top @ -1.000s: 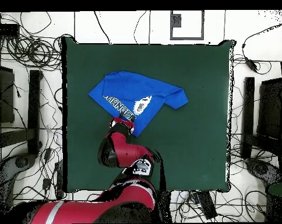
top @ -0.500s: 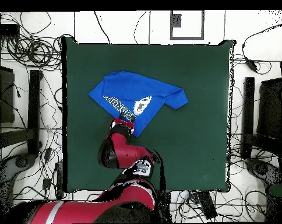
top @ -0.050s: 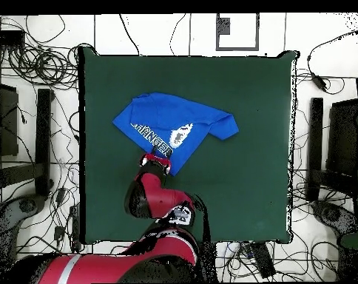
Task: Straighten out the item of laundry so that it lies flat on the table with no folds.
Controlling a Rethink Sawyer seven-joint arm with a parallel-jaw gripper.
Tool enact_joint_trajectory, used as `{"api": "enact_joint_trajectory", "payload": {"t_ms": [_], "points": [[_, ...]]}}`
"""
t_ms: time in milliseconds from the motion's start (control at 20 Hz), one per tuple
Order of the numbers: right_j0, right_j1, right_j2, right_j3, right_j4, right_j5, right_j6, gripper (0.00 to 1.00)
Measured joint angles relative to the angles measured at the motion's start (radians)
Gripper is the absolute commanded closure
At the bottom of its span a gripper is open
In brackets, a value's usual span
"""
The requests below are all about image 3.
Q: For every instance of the blue shirt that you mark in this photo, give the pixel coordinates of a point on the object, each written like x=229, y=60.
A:
x=167, y=115

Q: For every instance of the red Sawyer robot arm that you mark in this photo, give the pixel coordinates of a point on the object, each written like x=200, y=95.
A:
x=158, y=198

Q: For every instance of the flat black box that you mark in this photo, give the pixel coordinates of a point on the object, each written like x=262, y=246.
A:
x=6, y=37

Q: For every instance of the dark green table cloth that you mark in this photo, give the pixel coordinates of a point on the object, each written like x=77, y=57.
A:
x=241, y=192

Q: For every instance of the black power strip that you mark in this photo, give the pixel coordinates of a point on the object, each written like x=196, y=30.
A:
x=75, y=227
x=263, y=260

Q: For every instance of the black equipment box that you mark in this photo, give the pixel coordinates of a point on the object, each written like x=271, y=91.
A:
x=343, y=139
x=6, y=124

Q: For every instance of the black power adapter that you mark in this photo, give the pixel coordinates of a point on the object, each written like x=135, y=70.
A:
x=318, y=81

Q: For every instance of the grey square floor frame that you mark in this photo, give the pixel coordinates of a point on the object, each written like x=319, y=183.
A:
x=237, y=48

